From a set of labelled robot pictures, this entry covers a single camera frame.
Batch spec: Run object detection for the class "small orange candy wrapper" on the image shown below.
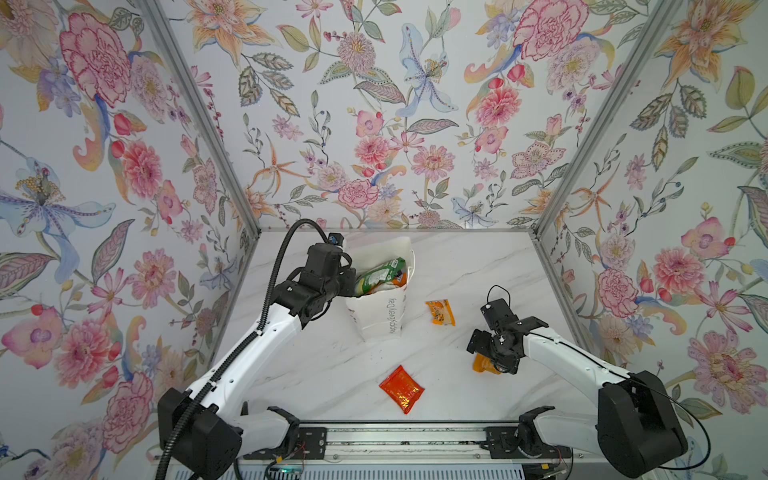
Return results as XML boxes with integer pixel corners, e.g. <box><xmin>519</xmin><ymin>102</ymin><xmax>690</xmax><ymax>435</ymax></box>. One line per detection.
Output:
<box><xmin>472</xmin><ymin>354</ymin><xmax>501</xmax><ymax>375</ymax></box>

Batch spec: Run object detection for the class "green Fox's candy bag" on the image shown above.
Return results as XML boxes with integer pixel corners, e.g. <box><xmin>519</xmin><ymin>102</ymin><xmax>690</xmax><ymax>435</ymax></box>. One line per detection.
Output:
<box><xmin>354</xmin><ymin>257</ymin><xmax>407</xmax><ymax>297</ymax></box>

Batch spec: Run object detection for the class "white paper bag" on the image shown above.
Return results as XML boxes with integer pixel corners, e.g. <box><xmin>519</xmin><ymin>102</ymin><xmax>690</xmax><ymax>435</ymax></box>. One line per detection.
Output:
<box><xmin>345</xmin><ymin>236</ymin><xmax>415</xmax><ymax>342</ymax></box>

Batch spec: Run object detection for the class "orange Fox's candy bag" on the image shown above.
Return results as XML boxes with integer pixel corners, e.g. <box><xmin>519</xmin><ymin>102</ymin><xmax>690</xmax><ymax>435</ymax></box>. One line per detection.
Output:
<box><xmin>392</xmin><ymin>269</ymin><xmax>408</xmax><ymax>288</ymax></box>

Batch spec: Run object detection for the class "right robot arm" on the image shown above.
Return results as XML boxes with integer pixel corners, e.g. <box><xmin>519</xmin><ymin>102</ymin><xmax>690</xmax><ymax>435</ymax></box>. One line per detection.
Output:
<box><xmin>467</xmin><ymin>299</ymin><xmax>688</xmax><ymax>478</ymax></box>

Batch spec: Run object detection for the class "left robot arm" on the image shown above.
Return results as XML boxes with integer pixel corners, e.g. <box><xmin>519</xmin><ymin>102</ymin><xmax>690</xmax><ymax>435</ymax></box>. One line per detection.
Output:
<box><xmin>155</xmin><ymin>242</ymin><xmax>355</xmax><ymax>479</ymax></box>

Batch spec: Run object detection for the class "small orange snack packet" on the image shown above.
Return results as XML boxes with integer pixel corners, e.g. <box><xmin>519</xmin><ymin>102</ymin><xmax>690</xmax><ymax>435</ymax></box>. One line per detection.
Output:
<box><xmin>425</xmin><ymin>299</ymin><xmax>456</xmax><ymax>326</ymax></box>

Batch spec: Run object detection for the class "red snack packet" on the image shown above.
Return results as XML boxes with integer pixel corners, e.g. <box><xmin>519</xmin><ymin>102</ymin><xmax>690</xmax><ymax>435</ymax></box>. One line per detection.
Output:
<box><xmin>379</xmin><ymin>365</ymin><xmax>425</xmax><ymax>415</ymax></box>

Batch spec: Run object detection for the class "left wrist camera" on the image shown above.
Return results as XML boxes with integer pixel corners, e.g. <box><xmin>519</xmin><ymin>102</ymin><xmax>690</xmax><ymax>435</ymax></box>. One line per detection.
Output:
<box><xmin>327</xmin><ymin>233</ymin><xmax>344</xmax><ymax>247</ymax></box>

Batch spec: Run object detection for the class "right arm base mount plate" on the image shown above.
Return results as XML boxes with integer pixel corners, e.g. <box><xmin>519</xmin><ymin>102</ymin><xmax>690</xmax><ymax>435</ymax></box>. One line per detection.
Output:
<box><xmin>480</xmin><ymin>425</ymin><xmax>573</xmax><ymax>460</ymax></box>

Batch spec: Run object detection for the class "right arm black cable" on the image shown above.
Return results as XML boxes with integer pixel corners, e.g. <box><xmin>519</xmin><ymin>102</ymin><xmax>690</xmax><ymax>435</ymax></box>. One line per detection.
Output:
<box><xmin>485</xmin><ymin>284</ymin><xmax>712</xmax><ymax>472</ymax></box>

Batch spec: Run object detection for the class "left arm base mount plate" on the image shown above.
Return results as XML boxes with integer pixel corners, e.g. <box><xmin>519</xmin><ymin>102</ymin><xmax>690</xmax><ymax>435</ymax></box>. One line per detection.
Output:
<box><xmin>244</xmin><ymin>427</ymin><xmax>328</xmax><ymax>461</ymax></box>

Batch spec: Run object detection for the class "aluminium front rail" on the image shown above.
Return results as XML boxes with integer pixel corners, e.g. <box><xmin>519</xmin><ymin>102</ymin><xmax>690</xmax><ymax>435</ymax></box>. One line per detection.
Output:
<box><xmin>146</xmin><ymin>422</ymin><xmax>661</xmax><ymax>466</ymax></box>

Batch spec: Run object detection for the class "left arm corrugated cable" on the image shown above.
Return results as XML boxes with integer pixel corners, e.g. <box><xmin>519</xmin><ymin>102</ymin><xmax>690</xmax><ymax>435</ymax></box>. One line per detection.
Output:
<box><xmin>152</xmin><ymin>218</ymin><xmax>330</xmax><ymax>480</ymax></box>

